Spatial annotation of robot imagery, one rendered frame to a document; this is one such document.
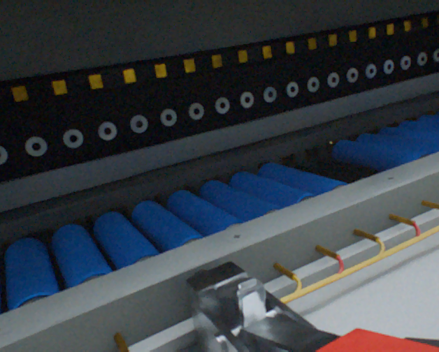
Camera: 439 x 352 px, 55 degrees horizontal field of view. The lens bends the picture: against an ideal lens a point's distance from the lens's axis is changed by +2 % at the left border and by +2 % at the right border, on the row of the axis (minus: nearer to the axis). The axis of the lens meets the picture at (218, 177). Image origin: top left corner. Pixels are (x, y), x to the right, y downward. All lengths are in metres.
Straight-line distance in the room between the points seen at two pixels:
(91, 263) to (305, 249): 0.08
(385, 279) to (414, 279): 0.01
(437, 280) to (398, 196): 0.04
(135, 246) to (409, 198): 0.12
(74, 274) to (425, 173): 0.16
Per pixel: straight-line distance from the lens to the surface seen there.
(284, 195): 0.21
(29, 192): 0.26
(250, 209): 0.20
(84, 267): 0.17
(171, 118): 0.28
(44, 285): 0.17
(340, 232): 0.18
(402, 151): 0.26
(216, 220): 0.19
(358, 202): 0.18
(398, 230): 0.20
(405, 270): 0.18
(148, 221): 0.21
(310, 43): 0.34
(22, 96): 0.26
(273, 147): 0.29
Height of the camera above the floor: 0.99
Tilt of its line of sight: level
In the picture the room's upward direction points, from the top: 17 degrees counter-clockwise
